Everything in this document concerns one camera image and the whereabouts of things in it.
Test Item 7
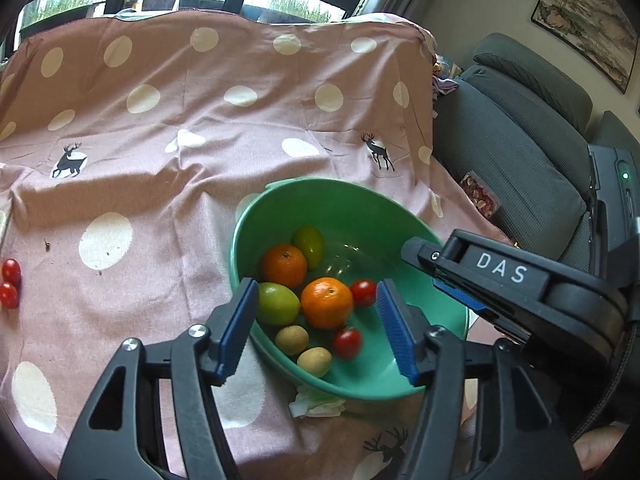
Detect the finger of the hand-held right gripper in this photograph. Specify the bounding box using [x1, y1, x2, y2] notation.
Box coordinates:
[400, 236, 444, 282]
[432, 278, 532, 347]

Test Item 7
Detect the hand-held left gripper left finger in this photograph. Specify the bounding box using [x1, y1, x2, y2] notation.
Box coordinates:
[57, 277, 260, 480]

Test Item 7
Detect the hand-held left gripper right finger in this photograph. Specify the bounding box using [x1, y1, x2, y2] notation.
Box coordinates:
[376, 280, 583, 480]

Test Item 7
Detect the small tan longan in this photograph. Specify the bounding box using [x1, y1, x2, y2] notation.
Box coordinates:
[297, 347, 333, 378]
[275, 325, 310, 354]

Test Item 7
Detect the large orange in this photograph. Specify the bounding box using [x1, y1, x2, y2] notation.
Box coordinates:
[301, 277, 354, 330]

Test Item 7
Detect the green bowl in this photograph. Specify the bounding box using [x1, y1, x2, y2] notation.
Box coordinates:
[229, 177, 470, 401]

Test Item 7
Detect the small orange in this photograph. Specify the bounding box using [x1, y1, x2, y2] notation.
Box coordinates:
[260, 244, 308, 289]

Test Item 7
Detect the person's right hand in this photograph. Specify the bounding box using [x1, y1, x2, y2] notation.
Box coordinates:
[574, 422, 632, 472]

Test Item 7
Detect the crumpled white tissue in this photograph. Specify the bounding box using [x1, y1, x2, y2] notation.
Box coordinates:
[289, 384, 347, 419]

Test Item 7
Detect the grey sofa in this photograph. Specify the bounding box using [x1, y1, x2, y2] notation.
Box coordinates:
[432, 32, 640, 281]

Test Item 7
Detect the purple patterned cloth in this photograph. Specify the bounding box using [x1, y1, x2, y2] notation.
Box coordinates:
[430, 55, 462, 116]

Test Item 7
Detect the pink polka dot deer blanket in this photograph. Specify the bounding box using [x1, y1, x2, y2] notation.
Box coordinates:
[0, 10, 516, 480]

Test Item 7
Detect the black braided cable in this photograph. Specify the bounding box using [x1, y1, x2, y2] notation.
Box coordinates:
[565, 320, 640, 443]

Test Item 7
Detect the framed landscape wall picture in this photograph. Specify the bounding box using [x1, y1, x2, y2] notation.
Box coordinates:
[530, 0, 640, 95]

